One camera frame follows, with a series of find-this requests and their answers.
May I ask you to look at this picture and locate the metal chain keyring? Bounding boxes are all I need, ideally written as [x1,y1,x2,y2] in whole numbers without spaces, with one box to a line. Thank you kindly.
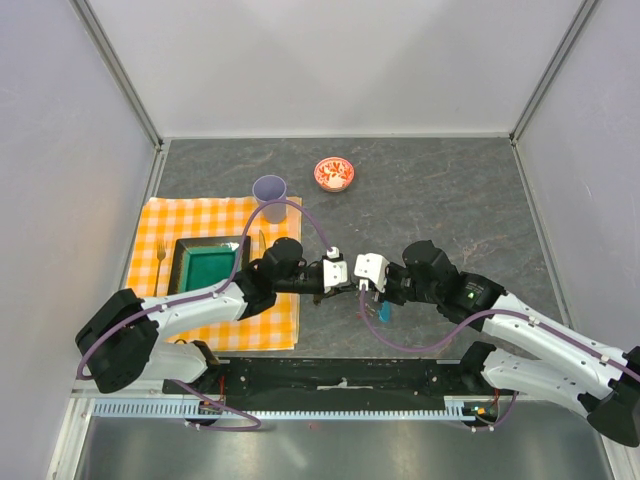
[358,301,378,320]

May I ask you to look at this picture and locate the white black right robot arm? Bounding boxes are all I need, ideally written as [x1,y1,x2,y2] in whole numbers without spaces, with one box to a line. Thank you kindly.
[354,240,639,447]

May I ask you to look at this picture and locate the lilac plastic cup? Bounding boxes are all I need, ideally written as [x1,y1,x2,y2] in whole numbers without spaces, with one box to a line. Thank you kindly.
[252,175,287,224]

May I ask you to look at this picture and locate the blue keyring handle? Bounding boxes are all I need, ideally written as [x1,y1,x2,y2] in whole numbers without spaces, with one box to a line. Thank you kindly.
[378,301,392,323]

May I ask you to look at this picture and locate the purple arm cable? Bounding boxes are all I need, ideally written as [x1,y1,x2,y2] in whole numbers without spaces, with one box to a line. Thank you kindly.
[359,287,640,434]
[75,199,339,431]

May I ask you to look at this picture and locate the aluminium corner frame post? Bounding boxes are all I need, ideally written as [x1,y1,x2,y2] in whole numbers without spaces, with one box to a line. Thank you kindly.
[509,0,600,147]

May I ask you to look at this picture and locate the black handled knife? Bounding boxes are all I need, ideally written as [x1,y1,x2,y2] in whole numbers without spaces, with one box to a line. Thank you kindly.
[258,230,267,258]

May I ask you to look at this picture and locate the black teal square plate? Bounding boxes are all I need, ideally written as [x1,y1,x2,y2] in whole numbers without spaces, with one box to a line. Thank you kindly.
[167,236,251,295]

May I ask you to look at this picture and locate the silver fork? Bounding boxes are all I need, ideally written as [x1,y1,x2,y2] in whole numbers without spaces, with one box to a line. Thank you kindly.
[153,239,167,296]

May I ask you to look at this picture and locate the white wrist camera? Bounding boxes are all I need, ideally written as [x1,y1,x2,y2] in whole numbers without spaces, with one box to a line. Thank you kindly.
[322,247,349,293]
[354,253,389,293]

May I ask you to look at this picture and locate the grey cable duct rail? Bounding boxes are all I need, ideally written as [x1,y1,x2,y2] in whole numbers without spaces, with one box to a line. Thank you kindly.
[91,396,475,422]

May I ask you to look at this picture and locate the orange checkered cloth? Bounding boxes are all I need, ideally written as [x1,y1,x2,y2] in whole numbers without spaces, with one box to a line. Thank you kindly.
[125,196,300,352]

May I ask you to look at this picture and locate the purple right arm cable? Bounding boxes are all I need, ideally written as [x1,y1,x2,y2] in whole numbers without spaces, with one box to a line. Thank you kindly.
[359,287,640,434]

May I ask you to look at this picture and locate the red patterned ceramic bowl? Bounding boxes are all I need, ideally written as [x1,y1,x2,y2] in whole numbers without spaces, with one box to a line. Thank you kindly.
[313,157,355,192]

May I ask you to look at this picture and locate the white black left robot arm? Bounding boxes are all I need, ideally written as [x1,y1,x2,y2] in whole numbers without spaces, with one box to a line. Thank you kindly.
[75,238,356,394]

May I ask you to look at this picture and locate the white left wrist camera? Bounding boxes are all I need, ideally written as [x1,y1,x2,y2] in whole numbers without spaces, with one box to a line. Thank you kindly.
[322,247,349,293]

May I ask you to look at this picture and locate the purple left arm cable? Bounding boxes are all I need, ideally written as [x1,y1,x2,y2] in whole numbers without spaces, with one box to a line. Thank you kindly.
[75,199,339,431]

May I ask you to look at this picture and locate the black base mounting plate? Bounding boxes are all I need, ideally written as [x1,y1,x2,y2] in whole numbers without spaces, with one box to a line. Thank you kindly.
[188,357,495,399]

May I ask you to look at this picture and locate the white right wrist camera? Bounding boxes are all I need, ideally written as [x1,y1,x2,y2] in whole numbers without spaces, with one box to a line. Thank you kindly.
[354,253,389,293]

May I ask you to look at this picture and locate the left aluminium frame post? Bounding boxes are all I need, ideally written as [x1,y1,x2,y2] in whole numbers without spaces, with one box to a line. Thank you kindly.
[69,0,164,150]

